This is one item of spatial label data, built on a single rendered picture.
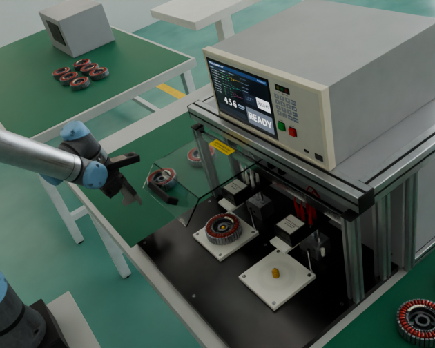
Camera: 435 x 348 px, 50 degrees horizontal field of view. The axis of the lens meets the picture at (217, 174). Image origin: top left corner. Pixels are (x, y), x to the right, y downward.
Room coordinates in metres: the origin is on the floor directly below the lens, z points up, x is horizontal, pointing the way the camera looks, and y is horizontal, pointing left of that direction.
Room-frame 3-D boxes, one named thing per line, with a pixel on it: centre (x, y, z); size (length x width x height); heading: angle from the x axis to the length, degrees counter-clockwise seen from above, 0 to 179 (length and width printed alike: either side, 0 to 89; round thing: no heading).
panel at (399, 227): (1.08, -0.25, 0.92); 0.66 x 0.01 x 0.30; 26
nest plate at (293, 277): (0.86, -0.08, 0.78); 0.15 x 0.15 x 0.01; 26
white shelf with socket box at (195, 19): (2.04, -0.15, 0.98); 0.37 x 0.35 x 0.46; 26
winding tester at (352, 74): (1.10, -0.32, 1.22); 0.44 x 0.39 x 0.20; 26
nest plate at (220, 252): (1.08, 0.03, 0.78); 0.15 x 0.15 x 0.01; 26
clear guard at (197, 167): (1.07, 0.02, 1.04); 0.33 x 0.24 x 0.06; 116
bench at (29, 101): (3.19, 0.84, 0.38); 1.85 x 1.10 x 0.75; 26
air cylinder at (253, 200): (1.14, -0.10, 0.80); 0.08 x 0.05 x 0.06; 26
